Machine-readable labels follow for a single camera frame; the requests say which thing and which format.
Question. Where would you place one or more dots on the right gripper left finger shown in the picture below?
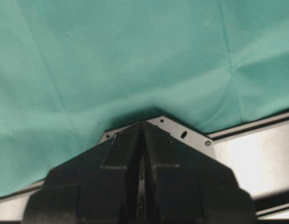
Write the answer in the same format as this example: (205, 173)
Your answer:
(99, 186)

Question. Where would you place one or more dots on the black aluminium table rail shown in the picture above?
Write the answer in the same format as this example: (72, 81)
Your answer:
(257, 153)

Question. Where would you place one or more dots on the green table cloth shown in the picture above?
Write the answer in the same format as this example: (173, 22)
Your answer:
(70, 69)

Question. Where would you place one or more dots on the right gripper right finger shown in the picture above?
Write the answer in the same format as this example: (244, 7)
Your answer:
(185, 186)

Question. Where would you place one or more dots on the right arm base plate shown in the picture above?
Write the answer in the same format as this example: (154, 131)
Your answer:
(181, 135)

